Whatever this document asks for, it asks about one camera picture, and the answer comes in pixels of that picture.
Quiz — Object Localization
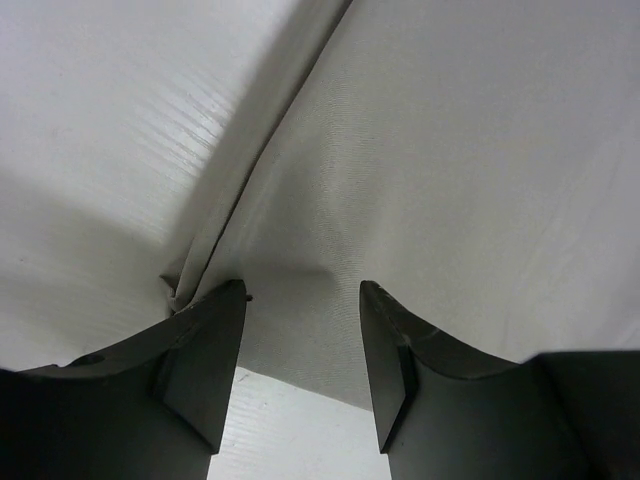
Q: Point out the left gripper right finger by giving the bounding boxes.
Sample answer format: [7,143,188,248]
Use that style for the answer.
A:
[359,281,639,479]

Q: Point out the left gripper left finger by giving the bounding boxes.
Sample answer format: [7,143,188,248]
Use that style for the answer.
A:
[1,280,246,479]

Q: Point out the grey cloth napkin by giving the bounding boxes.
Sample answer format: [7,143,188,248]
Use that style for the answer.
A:
[164,1,639,408]

